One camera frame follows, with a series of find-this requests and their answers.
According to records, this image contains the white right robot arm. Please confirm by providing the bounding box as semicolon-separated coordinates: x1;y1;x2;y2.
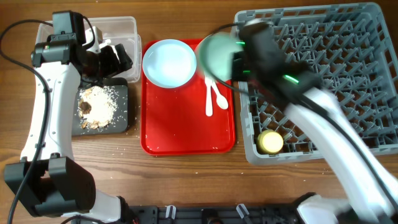
238;19;397;223

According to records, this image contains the red serving tray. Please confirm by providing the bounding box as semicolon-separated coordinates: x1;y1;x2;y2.
140;38;236;156

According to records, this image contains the grey dishwasher rack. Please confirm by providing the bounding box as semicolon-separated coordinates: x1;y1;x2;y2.
234;3;397;165

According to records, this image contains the mint green bowl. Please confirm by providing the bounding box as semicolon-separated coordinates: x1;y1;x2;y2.
195;32;244;82

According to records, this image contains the yellow plastic cup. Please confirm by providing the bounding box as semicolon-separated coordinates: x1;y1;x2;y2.
257;130;284;154

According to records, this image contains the white plastic spoon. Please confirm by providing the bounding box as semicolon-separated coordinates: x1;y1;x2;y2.
211;82;229;110

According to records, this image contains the food scraps and rice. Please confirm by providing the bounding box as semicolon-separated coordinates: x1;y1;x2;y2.
78;86;118;129

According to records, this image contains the light blue plate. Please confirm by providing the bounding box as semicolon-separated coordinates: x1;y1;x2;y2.
142;39;197;88

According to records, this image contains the clear plastic bin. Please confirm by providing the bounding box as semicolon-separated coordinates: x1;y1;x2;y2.
31;11;141;87

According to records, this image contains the white plastic fork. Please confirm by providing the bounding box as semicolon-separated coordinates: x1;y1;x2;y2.
205;76;213;117

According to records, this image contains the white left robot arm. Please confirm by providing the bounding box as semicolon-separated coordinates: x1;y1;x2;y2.
4;11;139;223

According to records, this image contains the black plastic tray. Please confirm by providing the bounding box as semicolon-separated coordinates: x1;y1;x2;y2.
72;77;128;136

